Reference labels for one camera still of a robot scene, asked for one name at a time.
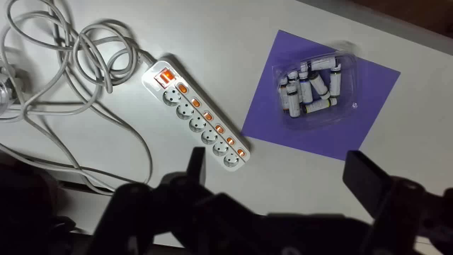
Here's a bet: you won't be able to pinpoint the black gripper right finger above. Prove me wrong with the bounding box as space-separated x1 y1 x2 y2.
341 149 394 220

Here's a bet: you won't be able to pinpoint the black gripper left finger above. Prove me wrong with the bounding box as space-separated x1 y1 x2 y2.
184 146 208 188

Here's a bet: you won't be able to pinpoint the white power strip orange switches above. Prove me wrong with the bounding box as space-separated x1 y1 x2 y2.
140 59 252 173

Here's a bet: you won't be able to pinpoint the purple paper sheet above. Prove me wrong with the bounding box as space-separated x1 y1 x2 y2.
241 29 402 162

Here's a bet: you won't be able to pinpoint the white tube with black band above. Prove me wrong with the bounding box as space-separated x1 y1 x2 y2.
310 56 343 73
286 70 303 120
307 71 330 100
278 77 292 112
297 61 313 104
303 97 340 115
329 64 344 100

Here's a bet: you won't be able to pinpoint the clear plastic container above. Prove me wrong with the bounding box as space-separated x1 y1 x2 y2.
272 50 360 129

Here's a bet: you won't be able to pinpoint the grey metal fixture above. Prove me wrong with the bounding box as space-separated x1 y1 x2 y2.
0 66 19 118

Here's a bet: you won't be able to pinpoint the white power strip cable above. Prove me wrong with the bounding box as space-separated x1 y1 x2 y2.
0 0 159 125

